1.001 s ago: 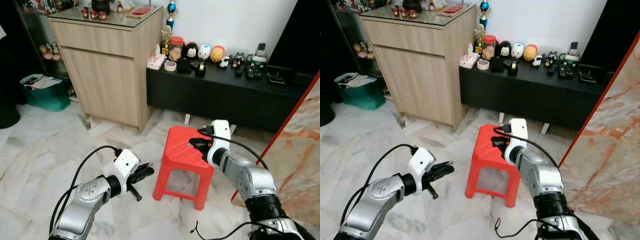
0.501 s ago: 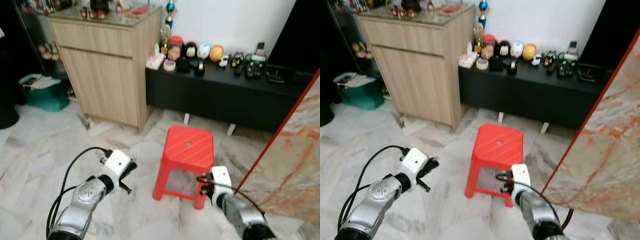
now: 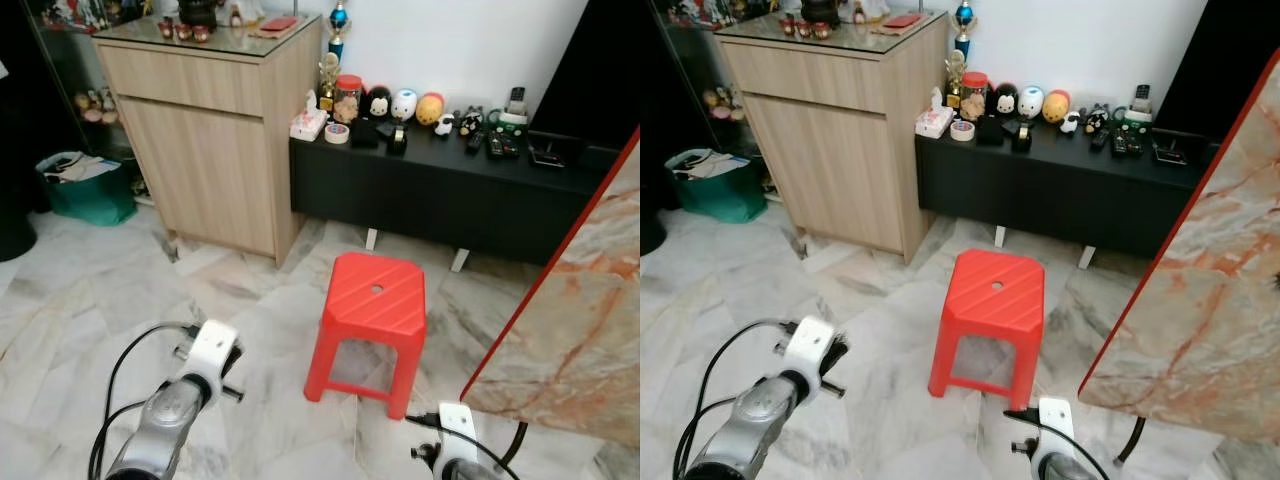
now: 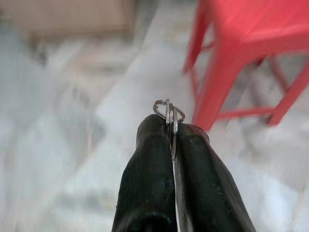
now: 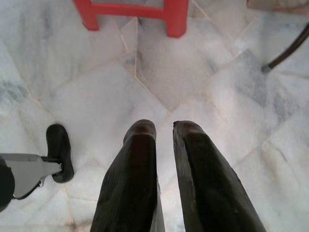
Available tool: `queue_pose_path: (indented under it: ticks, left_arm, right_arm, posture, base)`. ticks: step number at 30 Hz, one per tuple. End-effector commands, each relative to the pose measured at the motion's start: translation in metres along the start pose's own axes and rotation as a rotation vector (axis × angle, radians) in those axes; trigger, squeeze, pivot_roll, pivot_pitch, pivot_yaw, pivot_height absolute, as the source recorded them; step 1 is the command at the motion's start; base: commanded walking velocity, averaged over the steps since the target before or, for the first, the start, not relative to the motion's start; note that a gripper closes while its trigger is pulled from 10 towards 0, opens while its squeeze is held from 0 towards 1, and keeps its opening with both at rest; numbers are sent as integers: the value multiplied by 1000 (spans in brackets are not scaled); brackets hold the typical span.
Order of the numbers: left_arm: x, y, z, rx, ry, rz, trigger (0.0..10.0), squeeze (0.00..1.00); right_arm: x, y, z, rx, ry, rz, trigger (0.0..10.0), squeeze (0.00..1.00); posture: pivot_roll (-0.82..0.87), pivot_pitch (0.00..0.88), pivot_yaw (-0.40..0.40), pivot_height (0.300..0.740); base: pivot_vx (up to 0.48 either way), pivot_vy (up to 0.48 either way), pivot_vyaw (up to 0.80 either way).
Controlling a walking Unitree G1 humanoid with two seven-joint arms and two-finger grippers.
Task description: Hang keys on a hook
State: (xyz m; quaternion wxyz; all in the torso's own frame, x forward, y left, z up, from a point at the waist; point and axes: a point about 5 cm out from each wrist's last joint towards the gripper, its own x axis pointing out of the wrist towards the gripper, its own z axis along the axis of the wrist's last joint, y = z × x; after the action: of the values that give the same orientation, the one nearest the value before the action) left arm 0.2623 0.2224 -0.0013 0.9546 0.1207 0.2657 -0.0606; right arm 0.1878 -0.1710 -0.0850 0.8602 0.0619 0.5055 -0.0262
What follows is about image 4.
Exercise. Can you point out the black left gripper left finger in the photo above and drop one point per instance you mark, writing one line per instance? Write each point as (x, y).
(147, 174)

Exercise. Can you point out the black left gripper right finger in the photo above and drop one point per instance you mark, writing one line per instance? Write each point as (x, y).
(202, 183)

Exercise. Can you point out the light wooden cabinet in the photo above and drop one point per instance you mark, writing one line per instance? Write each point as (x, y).
(72, 17)

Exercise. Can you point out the red plastic stool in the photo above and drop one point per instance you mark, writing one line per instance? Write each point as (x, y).
(256, 24)

